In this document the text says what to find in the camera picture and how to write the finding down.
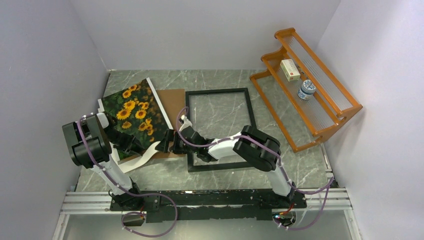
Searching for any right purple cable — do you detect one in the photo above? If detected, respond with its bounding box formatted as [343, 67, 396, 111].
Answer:
[175, 105, 335, 232]

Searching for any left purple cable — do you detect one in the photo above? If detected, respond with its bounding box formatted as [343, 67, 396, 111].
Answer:
[76, 114, 180, 239]

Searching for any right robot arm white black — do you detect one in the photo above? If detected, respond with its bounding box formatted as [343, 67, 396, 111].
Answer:
[154, 125, 295, 208]

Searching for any purple cable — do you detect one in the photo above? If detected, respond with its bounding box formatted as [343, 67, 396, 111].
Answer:
[76, 114, 180, 239]
[175, 105, 335, 232]

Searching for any brown backing board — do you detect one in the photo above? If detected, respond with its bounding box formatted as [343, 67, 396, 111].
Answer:
[145, 88, 187, 160]

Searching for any white red carton box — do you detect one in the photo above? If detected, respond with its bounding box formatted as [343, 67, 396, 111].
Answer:
[280, 59, 301, 82]

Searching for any sunflower photo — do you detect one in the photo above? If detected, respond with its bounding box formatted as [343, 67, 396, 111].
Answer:
[99, 78, 172, 160]

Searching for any white mat board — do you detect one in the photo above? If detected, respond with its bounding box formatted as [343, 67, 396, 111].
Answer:
[98, 77, 159, 173]

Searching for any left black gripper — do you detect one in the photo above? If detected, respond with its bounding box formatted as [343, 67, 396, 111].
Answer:
[105, 127, 144, 157]

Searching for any blue white ceramic jar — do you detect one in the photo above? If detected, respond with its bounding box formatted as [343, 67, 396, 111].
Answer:
[297, 79, 317, 100]

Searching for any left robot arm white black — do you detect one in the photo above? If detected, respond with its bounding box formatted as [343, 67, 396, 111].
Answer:
[62, 112, 145, 210]

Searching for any orange wooden rack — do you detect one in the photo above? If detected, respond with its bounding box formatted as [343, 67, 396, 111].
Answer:
[250, 28, 363, 153]

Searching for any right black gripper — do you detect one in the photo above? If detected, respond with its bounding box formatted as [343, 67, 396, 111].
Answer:
[155, 129, 198, 155]

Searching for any black picture frame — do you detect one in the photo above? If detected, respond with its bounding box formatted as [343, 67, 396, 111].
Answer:
[184, 87, 258, 173]

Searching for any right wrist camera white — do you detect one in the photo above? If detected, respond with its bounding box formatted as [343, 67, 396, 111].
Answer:
[178, 114, 193, 132]

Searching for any aluminium rail profile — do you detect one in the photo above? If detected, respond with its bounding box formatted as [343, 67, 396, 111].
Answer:
[60, 188, 353, 215]

